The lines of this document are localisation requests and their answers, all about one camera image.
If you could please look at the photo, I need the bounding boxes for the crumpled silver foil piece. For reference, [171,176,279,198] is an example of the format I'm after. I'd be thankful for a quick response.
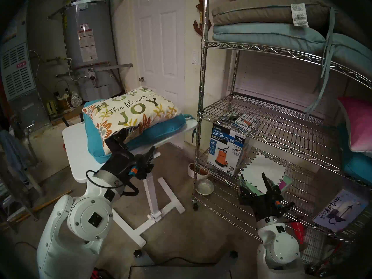
[71,91,84,108]

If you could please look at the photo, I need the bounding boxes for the pink pillow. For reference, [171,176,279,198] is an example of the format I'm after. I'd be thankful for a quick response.
[337,97,372,153]

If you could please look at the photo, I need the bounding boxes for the floral print throw pillow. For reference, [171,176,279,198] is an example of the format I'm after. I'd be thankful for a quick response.
[83,86,178,155]

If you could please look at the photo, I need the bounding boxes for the white panel door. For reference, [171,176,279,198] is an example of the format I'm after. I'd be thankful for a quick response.
[132,0,186,148]

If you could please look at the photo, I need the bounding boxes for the wooden stick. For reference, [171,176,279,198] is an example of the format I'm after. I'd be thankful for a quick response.
[0,190,73,228]

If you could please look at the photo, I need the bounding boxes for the light blue seat cushion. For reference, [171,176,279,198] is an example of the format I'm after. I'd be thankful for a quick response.
[212,22,372,78]

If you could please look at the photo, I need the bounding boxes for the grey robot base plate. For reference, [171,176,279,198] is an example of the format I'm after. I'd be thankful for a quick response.
[128,249,242,279]

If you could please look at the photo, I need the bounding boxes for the grey water heater tank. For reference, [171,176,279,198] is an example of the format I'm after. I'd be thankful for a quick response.
[48,0,133,101]

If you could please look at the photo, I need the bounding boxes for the green paper sheet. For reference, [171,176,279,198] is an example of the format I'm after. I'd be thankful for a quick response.
[239,174,293,196]

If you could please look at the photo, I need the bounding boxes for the teal tufted seat cushion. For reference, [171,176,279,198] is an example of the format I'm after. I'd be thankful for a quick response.
[82,100,198,164]

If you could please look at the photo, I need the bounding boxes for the grey furnace unit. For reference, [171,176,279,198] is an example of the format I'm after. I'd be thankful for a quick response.
[0,2,51,130]

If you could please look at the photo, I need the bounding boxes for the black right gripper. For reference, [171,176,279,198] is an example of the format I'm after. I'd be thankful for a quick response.
[238,172,285,223]

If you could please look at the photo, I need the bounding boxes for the red plastic item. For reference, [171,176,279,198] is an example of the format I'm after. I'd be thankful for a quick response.
[291,222,305,245]

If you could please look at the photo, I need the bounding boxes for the box with Chinese lettering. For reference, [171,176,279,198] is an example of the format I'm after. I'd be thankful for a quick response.
[312,189,368,233]

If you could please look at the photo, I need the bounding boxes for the chrome wire shelf rack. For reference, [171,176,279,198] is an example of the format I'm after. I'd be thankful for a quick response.
[192,0,372,270]

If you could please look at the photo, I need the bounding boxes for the brown anchor wall decoration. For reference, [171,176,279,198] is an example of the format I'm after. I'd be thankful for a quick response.
[193,0,212,37]

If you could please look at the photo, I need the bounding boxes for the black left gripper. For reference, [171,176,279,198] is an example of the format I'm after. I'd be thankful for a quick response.
[101,128,139,183]

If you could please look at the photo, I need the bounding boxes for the white adjustable side table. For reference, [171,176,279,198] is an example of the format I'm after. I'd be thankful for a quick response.
[62,119,198,248]

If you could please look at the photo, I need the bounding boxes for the teal pillow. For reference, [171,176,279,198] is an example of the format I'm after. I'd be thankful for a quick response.
[337,123,372,184]

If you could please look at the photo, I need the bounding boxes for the white round pot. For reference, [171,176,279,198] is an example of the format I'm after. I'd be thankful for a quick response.
[188,163,210,179]

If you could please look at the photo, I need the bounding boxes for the white zigzag edged paper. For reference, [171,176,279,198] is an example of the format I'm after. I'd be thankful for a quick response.
[238,153,287,194]

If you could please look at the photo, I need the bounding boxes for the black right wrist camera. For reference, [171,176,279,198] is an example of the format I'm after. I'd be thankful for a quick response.
[276,201,295,218]

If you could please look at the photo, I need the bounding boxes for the small metal bowl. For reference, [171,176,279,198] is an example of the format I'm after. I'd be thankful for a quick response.
[196,178,215,195]

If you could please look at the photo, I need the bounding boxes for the utility pump cardboard box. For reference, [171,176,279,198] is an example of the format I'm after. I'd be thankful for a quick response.
[207,113,260,177]

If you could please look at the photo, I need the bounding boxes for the blue hanging cloth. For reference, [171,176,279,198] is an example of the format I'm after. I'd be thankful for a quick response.
[0,130,29,180]

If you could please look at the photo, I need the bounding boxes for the tan seat cushion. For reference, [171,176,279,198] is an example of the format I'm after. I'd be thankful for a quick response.
[212,0,366,40]

